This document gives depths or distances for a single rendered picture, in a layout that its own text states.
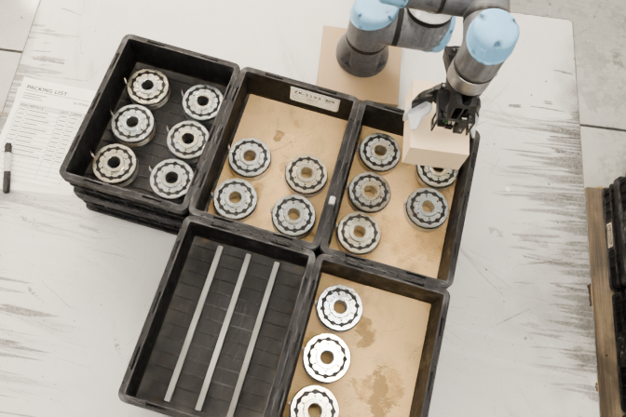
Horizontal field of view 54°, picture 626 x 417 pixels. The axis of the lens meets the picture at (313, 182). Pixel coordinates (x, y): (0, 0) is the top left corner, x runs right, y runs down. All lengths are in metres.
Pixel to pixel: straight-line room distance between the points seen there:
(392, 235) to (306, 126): 0.35
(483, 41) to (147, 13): 1.18
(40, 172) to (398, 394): 1.05
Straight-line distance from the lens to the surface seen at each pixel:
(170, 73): 1.65
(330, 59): 1.79
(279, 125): 1.56
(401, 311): 1.44
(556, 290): 1.72
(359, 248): 1.43
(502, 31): 1.01
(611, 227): 2.46
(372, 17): 1.61
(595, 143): 2.82
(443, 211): 1.50
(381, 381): 1.41
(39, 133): 1.79
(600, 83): 2.98
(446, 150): 1.26
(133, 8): 1.95
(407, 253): 1.48
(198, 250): 1.45
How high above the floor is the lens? 2.22
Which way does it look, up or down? 67 degrees down
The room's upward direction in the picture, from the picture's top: 11 degrees clockwise
